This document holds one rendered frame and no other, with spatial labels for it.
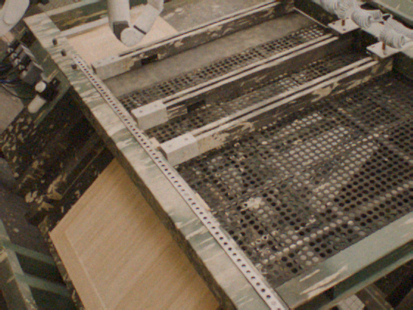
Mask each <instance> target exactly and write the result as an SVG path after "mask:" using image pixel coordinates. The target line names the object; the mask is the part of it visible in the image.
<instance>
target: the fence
mask: <svg viewBox="0 0 413 310"><path fill-rule="evenodd" d="M192 1H195V0H173V1H169V3H165V4H163V5H162V6H163V9H162V12H163V10H168V9H170V8H173V7H177V6H180V5H183V4H188V3H190V2H192ZM145 6H146V5H145ZM145 6H142V7H137V8H135V9H132V10H129V16H130V17H131V18H134V17H137V16H140V15H141V13H142V11H143V10H144V8H145ZM107 26H108V17H107V18H102V19H100V20H97V21H93V22H92V23H89V24H84V25H82V26H79V27H75V28H72V29H69V30H64V31H62V32H61V33H62V34H63V35H64V36H65V38H66V39H68V38H72V37H75V36H78V35H82V34H85V33H87V32H90V31H92V30H97V29H99V28H102V27H107Z"/></svg>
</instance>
